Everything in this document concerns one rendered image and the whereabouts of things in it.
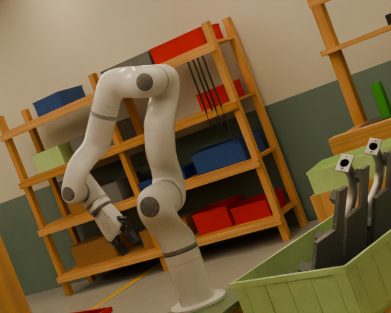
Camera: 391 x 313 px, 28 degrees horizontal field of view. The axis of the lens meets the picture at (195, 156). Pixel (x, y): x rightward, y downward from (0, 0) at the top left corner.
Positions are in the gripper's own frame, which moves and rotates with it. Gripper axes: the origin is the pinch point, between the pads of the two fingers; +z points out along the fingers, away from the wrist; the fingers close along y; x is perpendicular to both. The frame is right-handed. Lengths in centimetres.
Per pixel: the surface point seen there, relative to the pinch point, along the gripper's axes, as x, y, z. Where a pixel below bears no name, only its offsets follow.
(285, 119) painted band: 433, -301, -70
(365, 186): 35, 65, 33
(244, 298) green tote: -2, 35, 37
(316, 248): 4, 64, 38
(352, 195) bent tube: 34, 60, 33
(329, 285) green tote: 0, 64, 47
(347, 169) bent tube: 29, 69, 26
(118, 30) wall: 404, -380, -267
